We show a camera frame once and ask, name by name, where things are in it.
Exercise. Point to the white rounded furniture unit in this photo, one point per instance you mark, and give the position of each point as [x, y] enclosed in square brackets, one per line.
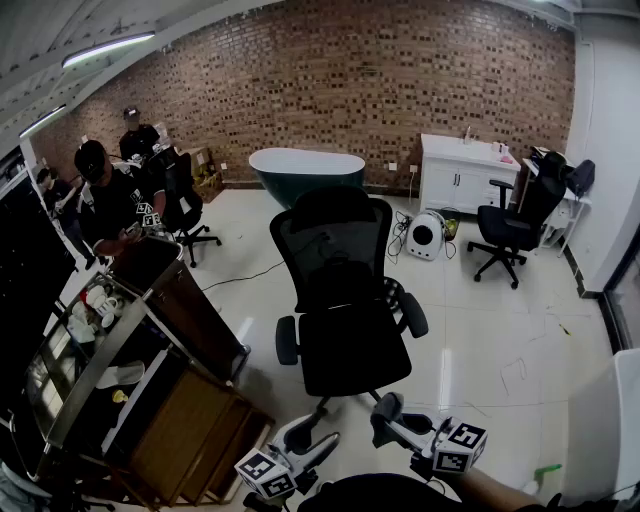
[605, 435]

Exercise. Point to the green and white bathtub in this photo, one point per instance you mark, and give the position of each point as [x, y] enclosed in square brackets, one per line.
[307, 167]

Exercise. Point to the wooden cabinet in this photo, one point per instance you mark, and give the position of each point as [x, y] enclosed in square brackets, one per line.
[185, 440]

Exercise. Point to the black mesh office chair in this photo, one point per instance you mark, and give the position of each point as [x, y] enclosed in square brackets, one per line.
[332, 240]

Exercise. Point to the white sink cabinet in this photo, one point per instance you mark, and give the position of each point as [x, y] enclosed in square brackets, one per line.
[460, 182]

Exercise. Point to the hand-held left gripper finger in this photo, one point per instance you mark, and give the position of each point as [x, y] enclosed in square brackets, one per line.
[292, 426]
[320, 447]

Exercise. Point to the person's right forearm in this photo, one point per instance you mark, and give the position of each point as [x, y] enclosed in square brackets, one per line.
[500, 492]

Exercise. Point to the black tall cabinet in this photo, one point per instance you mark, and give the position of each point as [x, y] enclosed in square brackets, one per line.
[30, 260]

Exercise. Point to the small black waste bin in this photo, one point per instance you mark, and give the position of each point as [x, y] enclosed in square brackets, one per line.
[451, 225]

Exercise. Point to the white desk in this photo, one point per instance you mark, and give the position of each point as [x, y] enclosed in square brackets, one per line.
[575, 202]

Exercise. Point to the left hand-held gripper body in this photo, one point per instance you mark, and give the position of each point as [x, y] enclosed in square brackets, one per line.
[265, 472]

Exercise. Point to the group of white cups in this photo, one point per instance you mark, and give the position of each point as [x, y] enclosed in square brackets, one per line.
[97, 305]

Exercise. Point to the green spray bottle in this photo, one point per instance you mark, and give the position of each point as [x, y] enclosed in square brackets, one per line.
[547, 470]

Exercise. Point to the sink faucet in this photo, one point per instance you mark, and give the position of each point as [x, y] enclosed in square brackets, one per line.
[468, 136]

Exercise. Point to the black backpack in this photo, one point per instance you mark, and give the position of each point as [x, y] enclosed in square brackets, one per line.
[581, 176]

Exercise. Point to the grey fabric bundle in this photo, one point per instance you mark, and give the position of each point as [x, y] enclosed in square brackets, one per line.
[20, 490]

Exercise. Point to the cardboard box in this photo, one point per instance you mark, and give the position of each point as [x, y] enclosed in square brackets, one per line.
[205, 172]

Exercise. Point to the white round pet carrier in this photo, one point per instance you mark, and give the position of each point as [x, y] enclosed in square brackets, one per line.
[425, 237]

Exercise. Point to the long ceiling light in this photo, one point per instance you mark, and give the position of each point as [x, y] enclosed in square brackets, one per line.
[107, 50]
[42, 120]

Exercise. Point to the small yellow item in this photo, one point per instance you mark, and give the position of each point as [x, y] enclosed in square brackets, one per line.
[120, 396]

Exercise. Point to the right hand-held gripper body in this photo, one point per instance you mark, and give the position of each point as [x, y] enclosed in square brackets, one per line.
[457, 447]

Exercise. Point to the steel and brown service cart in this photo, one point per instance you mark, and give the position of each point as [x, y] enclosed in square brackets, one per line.
[190, 310]

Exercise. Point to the white slipper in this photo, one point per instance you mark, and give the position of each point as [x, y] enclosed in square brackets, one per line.
[122, 374]

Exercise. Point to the small yellow pen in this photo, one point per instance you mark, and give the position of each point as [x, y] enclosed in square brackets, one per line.
[565, 329]

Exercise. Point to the person's black clothed body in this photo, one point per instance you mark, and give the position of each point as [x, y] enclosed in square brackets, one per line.
[380, 495]

